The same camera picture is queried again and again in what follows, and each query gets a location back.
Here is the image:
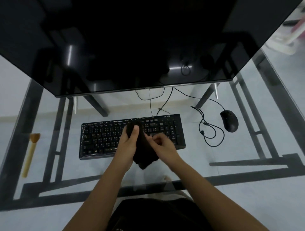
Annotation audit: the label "person's left hand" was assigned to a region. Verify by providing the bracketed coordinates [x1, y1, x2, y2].
[114, 125, 140, 170]

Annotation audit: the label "person's right hand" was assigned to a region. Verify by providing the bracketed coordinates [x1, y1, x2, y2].
[146, 132, 183, 170]

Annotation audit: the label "black cloth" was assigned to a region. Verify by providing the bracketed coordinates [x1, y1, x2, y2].
[126, 120, 159, 170]

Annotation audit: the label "person's right forearm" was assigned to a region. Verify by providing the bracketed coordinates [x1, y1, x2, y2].
[167, 156, 270, 231]

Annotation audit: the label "person's left forearm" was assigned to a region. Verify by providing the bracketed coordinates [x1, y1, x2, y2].
[62, 160, 133, 231]

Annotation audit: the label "black computer keyboard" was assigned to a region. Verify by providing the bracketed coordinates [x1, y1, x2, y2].
[79, 114, 186, 160]

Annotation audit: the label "black computer mouse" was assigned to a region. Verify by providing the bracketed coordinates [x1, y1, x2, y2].
[220, 110, 239, 133]

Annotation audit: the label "person's black shorts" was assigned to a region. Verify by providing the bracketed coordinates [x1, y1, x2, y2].
[107, 197, 211, 231]

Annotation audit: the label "large black monitor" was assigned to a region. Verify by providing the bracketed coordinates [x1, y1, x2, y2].
[0, 0, 303, 98]

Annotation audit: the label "white pink plastic rack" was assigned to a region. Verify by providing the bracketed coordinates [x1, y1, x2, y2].
[266, 13, 305, 56]

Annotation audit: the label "thin black cable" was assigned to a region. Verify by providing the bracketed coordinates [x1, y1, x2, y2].
[135, 89, 154, 117]

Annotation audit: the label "black keyboard cable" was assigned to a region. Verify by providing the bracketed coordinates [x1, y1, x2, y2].
[156, 87, 173, 116]

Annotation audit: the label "looped black cable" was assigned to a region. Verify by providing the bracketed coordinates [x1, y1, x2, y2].
[190, 106, 225, 147]

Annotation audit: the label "black mouse cable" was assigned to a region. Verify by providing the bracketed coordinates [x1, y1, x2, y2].
[172, 87, 225, 112]

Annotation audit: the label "wooden handled brush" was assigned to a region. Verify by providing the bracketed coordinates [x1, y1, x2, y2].
[22, 133, 41, 178]

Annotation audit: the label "black metal table frame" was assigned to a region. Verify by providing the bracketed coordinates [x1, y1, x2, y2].
[0, 51, 305, 212]

